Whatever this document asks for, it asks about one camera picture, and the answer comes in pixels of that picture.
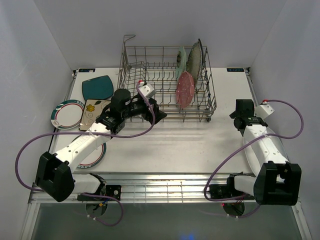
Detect grey wire dish rack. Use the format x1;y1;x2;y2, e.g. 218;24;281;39
116;34;217;123

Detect round plate red teal rim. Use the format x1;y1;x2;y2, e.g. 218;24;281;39
77;142;107;169

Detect purple cable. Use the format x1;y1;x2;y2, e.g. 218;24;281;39
203;99;306;219
14;83;156;227

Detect left logo sticker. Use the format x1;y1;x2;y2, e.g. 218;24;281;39
78;68;96;73

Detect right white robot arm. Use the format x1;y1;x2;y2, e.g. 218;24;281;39
225;99;302;206

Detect speckled beige round plate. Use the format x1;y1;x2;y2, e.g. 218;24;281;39
186;39;203;85

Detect black square floral plate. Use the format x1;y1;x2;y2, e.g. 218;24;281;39
197;38;205;74

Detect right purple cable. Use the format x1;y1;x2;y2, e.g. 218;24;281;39
203;99;306;219

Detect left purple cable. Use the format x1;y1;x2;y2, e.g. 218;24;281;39
14;83;156;227

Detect teal square plate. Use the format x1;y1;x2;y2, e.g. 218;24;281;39
81;75;114;101

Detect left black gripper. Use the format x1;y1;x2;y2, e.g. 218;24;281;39
122;97;167;125

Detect white oval platter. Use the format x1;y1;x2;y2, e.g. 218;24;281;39
243;124;288;177

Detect pink dotted scalloped plate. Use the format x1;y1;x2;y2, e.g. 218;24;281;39
175;71;195;109

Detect right logo sticker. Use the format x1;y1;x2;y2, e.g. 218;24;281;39
226;67;245;73

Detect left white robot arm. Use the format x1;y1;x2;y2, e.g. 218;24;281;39
35;83;167;202

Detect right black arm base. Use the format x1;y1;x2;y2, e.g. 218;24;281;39
206;184;243;200

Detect logo sticker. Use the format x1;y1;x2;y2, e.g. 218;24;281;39
78;68;96;73
226;67;245;73

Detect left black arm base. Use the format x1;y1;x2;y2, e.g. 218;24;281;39
77;184;122;202

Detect mint green flower plate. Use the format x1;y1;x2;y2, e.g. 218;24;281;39
175;46;187;80

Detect cream square flower plate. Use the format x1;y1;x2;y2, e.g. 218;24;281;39
78;99;111;132

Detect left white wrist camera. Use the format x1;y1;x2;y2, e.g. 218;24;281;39
137;80;156;99

